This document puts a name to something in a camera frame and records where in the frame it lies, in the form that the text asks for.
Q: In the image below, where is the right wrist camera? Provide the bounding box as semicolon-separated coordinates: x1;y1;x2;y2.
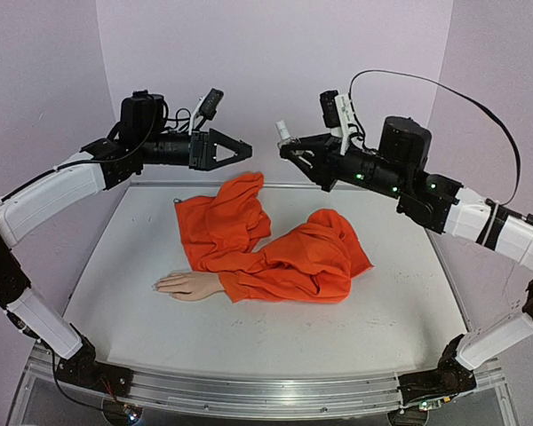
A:
319;90;365;155

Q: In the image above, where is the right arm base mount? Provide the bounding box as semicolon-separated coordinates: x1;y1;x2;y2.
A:
398;334;477;406

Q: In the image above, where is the orange cloth garment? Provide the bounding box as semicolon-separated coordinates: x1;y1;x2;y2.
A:
175;173;372;304

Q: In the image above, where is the mannequin hand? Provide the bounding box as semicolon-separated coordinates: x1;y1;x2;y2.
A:
154;272;225;302

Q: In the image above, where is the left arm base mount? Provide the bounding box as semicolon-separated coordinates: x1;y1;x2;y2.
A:
54;336;133;398

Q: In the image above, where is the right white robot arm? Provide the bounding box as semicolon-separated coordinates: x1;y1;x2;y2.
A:
276;116;533;370

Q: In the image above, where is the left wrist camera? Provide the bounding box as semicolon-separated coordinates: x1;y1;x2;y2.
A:
187;88;225;135

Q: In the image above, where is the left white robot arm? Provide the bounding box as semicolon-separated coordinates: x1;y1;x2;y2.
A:
0;89;252;388

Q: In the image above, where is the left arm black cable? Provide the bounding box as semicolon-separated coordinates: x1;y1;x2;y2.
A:
166;106;196;132

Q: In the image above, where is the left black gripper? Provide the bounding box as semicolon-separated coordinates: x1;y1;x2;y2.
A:
141;127;256;170

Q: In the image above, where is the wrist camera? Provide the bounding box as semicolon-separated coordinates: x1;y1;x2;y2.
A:
319;90;365;155
187;88;225;135

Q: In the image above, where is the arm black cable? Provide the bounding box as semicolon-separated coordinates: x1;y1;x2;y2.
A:
348;69;522;206
166;106;196;132

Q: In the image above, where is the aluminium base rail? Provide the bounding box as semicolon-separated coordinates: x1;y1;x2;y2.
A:
7;344;517;425

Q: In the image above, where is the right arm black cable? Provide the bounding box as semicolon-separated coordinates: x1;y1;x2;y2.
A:
348;69;522;206

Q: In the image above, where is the white nail polish cap brush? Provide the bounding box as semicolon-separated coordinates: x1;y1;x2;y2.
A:
275;120;291;141

